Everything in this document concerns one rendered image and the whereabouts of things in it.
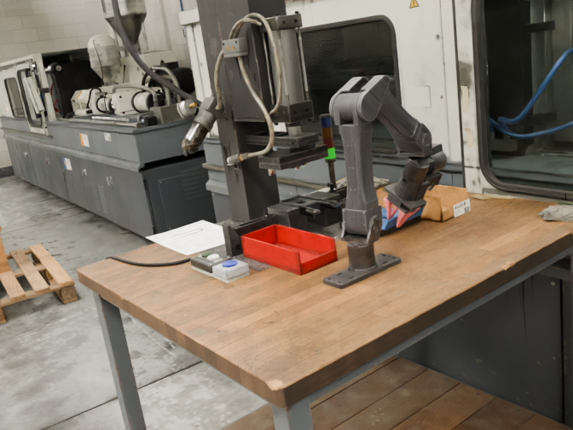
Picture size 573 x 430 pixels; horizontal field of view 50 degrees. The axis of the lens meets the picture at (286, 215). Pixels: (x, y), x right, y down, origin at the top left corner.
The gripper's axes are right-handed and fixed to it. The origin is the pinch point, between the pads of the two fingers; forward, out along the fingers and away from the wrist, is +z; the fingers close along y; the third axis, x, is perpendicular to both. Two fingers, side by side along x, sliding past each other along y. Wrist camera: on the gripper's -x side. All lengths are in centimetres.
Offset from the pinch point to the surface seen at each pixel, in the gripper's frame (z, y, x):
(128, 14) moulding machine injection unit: 141, 447, -175
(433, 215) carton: 0.5, -3.1, -13.9
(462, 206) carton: -1.7, -5.9, -23.0
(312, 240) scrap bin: 4.3, 7.8, 22.5
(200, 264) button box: 14, 22, 46
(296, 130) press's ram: -9.2, 35.9, 7.9
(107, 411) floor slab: 150, 74, 40
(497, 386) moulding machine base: 68, -35, -51
